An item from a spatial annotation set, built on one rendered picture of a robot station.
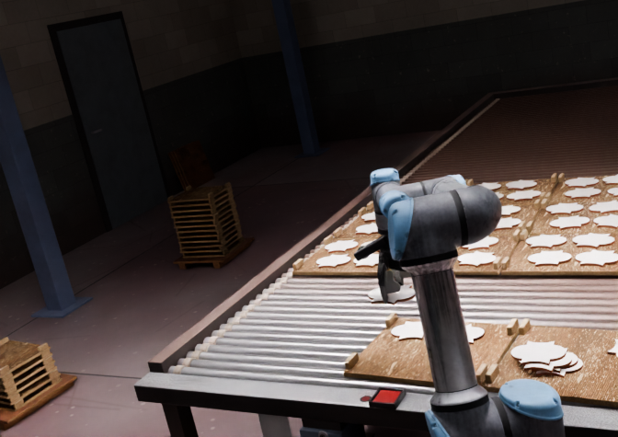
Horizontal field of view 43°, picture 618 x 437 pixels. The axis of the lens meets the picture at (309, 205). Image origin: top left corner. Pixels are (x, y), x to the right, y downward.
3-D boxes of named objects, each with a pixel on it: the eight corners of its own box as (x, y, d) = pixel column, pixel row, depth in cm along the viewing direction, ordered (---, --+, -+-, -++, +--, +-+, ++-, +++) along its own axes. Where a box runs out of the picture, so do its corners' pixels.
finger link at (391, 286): (396, 305, 208) (399, 270, 208) (377, 304, 211) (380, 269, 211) (402, 305, 210) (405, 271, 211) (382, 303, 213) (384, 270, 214)
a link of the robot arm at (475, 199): (516, 181, 153) (456, 164, 201) (462, 192, 152) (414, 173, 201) (526, 238, 154) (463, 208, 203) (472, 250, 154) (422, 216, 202)
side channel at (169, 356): (168, 388, 253) (161, 362, 251) (154, 387, 256) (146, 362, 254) (495, 106, 587) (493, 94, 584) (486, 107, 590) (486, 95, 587)
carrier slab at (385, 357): (481, 392, 201) (480, 386, 201) (343, 376, 224) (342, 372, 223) (521, 329, 229) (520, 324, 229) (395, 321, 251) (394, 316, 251)
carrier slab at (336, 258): (386, 275, 290) (384, 265, 289) (292, 275, 311) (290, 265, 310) (419, 241, 319) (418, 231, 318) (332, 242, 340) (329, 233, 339)
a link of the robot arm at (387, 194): (424, 188, 191) (415, 176, 202) (380, 197, 191) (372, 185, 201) (429, 218, 194) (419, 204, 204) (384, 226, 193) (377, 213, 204)
